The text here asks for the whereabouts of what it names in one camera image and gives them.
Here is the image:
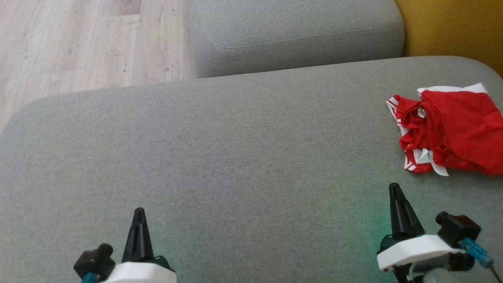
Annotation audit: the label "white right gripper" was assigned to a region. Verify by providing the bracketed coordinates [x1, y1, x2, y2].
[376, 183, 465, 272]

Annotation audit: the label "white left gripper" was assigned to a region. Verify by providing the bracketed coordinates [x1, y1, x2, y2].
[102, 208, 178, 283]

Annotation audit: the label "red white basketball jersey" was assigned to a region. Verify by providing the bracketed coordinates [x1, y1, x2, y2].
[386, 94, 450, 176]

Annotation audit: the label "red shorts with white stripe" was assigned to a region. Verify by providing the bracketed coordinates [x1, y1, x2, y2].
[417, 83, 503, 176]

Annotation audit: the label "large grey sofa seat cushion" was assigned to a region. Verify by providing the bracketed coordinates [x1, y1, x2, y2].
[0, 55, 503, 283]

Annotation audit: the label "mustard yellow cushion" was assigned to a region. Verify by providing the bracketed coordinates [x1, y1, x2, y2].
[394, 0, 503, 77]

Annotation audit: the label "grey sofa back cushion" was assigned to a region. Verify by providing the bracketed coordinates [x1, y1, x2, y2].
[187, 0, 406, 79]

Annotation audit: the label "blue right camera connector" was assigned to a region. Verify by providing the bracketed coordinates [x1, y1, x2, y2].
[457, 237, 495, 269]

